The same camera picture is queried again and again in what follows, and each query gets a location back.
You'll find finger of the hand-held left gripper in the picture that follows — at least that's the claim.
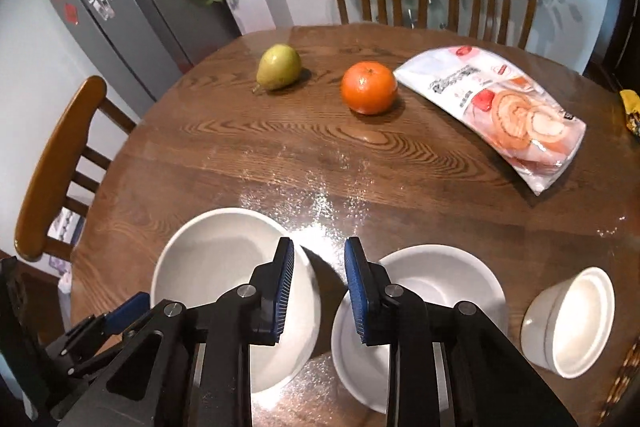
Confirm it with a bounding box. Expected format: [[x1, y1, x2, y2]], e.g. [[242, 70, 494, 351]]
[[65, 292, 151, 348], [45, 312, 151, 378]]

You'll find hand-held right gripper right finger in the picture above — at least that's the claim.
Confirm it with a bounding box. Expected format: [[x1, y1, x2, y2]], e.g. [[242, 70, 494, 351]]
[[344, 236, 581, 427]]

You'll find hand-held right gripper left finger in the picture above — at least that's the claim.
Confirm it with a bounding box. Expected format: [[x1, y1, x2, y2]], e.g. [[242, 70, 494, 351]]
[[50, 236, 296, 427]]

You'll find wide flared white bowl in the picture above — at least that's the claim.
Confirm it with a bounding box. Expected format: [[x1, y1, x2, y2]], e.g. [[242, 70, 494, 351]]
[[150, 207, 321, 395]]

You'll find round white bowl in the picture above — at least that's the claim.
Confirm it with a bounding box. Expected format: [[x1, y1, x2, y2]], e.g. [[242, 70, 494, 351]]
[[331, 245, 507, 415]]

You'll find straight-sided white bowl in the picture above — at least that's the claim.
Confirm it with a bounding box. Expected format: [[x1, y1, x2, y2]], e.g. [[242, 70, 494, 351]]
[[520, 267, 616, 379]]

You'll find patterned bag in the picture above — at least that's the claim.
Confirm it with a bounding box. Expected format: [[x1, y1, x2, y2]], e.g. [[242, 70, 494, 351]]
[[47, 206, 85, 293]]

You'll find orange tangerine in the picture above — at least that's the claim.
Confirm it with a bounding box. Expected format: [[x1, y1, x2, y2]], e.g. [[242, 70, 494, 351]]
[[341, 61, 398, 115]]

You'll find white snack bag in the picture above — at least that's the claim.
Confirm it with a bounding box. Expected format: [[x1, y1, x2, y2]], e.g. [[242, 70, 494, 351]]
[[394, 45, 587, 196]]

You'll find green pear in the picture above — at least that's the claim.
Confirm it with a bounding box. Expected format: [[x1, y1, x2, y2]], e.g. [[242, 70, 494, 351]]
[[256, 44, 302, 92]]

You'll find wooden bead trivet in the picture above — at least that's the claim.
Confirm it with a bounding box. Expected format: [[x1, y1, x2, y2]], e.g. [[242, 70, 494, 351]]
[[597, 337, 640, 427]]

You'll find grey refrigerator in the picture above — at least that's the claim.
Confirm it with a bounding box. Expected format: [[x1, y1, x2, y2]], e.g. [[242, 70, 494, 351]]
[[37, 0, 241, 102]]

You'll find yellow snack packet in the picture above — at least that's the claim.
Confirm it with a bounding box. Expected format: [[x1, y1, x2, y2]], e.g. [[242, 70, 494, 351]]
[[619, 89, 640, 142]]

